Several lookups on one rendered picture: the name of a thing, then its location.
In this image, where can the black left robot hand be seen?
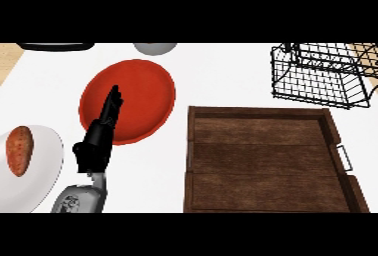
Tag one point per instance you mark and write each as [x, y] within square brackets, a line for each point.
[98, 140]

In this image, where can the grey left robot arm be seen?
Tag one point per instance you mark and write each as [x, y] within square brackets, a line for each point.
[82, 198]

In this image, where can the brown wooden tray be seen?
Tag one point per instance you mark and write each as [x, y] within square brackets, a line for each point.
[260, 163]

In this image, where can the red oval plate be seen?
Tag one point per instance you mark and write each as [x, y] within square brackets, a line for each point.
[141, 100]

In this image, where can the brown sweet potato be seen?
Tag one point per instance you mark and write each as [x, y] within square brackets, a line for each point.
[20, 155]

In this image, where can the white round plate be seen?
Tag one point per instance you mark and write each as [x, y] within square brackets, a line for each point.
[37, 180]

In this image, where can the grey round bowl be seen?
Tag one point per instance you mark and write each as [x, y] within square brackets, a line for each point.
[154, 48]

